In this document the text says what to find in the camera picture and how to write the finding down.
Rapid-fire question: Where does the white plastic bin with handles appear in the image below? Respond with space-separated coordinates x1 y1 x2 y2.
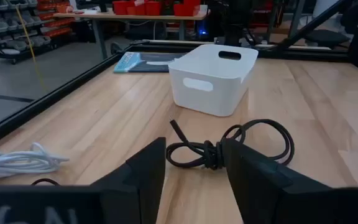
168 44 259 118

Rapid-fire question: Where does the black cable with red tie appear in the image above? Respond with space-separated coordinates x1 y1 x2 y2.
30 178 61 187

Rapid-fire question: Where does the red plastic storage bin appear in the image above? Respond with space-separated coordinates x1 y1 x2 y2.
144 1 162 16
173 0 201 17
112 1 129 16
126 3 147 16

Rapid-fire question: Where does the yellow power cord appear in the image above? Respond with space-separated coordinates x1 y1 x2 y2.
14 6 48 93

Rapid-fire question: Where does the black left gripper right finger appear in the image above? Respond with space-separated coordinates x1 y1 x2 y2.
223 138 332 224

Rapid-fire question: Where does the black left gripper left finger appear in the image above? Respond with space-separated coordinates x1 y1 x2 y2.
90 137 167 224

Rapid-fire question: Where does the white USB-C cable coil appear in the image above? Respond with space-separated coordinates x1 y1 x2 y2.
0 142 70 180

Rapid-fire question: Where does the wooden table with grey legs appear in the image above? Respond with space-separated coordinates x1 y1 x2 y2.
53 7 211 60

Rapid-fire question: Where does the black USB-C cable coil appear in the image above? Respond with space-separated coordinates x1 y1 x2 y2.
165 118 295 170

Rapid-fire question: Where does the Yellowstone waterfall booklet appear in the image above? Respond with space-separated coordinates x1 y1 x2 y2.
113 51 188 74

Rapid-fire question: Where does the black rack with parts bins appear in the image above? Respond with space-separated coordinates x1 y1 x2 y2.
0 0 76 65

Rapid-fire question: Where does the black aluminium table frame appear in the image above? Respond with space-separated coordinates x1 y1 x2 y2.
0 39 358 150

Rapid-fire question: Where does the black stool seat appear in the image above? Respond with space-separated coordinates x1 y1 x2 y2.
305 29 351 48

